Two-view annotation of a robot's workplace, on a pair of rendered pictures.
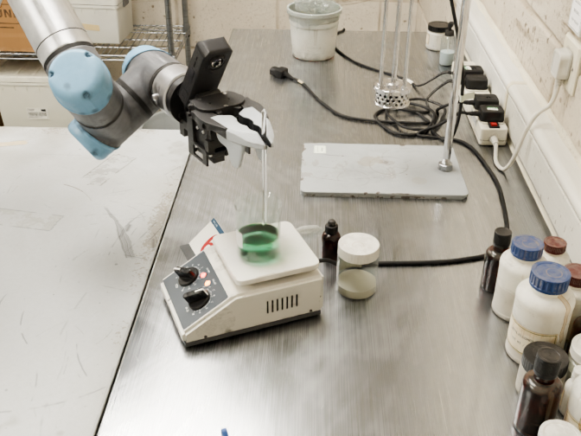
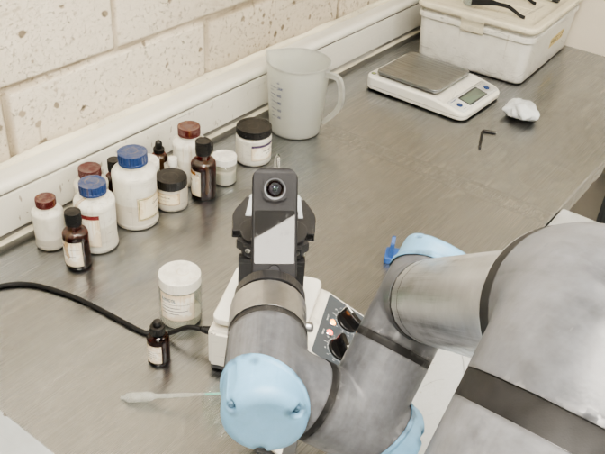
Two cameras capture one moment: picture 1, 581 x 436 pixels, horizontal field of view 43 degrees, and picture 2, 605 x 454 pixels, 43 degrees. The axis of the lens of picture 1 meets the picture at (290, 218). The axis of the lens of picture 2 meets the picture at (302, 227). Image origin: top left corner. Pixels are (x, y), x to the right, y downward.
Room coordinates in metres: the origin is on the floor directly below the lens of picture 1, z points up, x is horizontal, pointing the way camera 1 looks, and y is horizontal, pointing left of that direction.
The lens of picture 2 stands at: (1.49, 0.49, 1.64)
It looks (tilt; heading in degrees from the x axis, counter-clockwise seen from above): 35 degrees down; 213
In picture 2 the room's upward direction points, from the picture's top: 4 degrees clockwise
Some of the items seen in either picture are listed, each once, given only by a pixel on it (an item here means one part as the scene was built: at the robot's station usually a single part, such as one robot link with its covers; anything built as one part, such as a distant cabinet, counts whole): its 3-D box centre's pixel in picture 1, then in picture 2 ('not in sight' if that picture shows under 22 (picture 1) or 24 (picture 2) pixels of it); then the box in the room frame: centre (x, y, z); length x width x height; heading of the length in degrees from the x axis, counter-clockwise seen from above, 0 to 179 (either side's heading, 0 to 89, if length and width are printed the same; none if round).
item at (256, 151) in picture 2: not in sight; (253, 141); (0.46, -0.30, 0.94); 0.07 x 0.07 x 0.07
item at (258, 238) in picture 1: (258, 229); not in sight; (0.84, 0.04, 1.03); 0.07 x 0.06 x 0.08; 164
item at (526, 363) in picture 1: (541, 373); (171, 190); (0.68, -0.31, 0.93); 0.05 x 0.05 x 0.06
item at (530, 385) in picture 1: (540, 391); (203, 167); (0.62, -0.28, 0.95); 0.04 x 0.04 x 0.11
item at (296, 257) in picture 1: (264, 251); (269, 300); (0.85, 0.04, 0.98); 0.12 x 0.12 x 0.01; 22
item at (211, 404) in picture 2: not in sight; (223, 404); (0.98, 0.06, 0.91); 0.06 x 0.06 x 0.02
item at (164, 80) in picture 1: (179, 93); (271, 319); (1.03, 0.16, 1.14); 0.08 x 0.05 x 0.08; 125
